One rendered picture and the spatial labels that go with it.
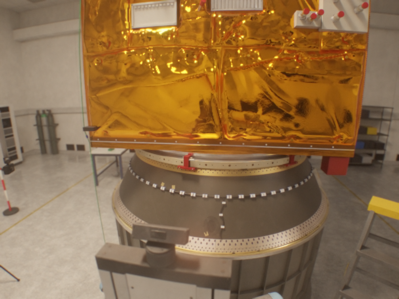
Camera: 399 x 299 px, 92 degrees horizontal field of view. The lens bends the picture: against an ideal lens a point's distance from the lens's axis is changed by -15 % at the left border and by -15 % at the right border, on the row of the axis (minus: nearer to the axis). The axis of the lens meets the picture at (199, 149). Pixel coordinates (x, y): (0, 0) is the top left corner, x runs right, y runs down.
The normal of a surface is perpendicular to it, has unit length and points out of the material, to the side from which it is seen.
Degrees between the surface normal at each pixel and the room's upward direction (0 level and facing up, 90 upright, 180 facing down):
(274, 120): 94
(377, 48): 90
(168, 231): 61
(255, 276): 90
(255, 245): 43
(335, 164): 90
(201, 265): 0
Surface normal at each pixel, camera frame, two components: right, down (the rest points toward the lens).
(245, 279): 0.12, 0.25
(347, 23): -0.14, 0.26
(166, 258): 0.44, 0.23
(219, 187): -0.08, -0.22
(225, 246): -0.03, -0.53
